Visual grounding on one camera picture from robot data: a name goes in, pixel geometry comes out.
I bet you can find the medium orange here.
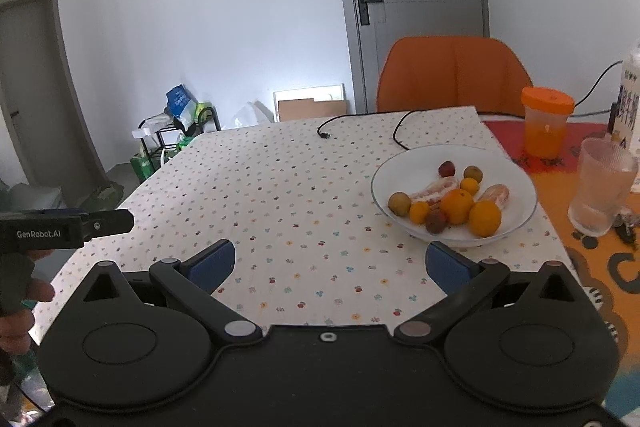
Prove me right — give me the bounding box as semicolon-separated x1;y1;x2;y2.
468;200;502;237

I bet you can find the peeled pomelo segment back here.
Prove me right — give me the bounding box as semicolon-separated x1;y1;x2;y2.
476;184;510;210

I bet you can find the peeled pomelo segment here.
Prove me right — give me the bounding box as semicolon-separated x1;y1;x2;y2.
410;176;459;205
476;184;510;210

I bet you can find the dark red plum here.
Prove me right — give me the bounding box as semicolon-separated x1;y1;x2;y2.
424;209;448;234
438;160;456;178

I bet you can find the large orange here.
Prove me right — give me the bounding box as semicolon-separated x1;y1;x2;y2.
439;188;475;225

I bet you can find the small mandarin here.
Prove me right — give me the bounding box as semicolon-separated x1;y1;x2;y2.
460;178;480;196
409;200;431;225

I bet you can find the brown-green round fruit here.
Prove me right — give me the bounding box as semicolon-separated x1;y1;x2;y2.
387;192;412;217
463;166;484;183

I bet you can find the peeled pomelo segment front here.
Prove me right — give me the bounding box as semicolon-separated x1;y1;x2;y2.
410;176;459;205

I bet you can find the person's left hand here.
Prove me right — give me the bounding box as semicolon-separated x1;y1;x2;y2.
1;251;55;355

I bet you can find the grey sofa cushion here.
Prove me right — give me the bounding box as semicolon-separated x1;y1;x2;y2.
9;183;65;211

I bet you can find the orange red table mat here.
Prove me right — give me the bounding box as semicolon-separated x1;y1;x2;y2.
483;116;639;426

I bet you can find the green carton box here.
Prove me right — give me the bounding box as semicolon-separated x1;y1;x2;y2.
130;153;155;183

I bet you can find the white ceramic bowl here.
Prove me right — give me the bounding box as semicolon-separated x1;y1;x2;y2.
371;144;538;247

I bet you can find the black metal shelf rack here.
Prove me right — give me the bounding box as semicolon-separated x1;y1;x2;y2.
131;102;221;171

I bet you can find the ribbed clear glass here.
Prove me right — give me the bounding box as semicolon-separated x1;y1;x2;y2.
567;138;639;237

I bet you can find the blue white bag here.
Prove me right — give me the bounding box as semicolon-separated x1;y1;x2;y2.
166;84;198;128

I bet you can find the floral white tablecloth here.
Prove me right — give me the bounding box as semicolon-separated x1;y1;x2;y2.
32;107;504;339

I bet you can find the white milk carton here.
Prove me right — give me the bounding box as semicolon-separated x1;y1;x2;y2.
612;42;640;160

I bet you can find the orange lidded cup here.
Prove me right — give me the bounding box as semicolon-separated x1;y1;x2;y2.
521;87;575;159

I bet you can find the clear plastic bag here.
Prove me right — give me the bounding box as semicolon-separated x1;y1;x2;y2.
231;101;274;129

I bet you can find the cardboard sheet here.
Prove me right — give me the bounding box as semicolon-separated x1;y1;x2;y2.
278;98;347;121

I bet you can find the orange chair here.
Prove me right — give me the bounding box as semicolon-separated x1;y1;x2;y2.
376;36;533;117

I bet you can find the white framed board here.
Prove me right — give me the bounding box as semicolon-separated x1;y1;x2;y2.
273;84;347;121

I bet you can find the black charger cable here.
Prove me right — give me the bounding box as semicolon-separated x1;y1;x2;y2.
392;108;426;152

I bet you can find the black usb cable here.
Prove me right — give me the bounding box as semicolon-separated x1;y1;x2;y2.
316;108;426;140

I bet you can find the black door handle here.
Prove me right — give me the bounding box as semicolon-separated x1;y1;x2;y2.
357;0;384;26

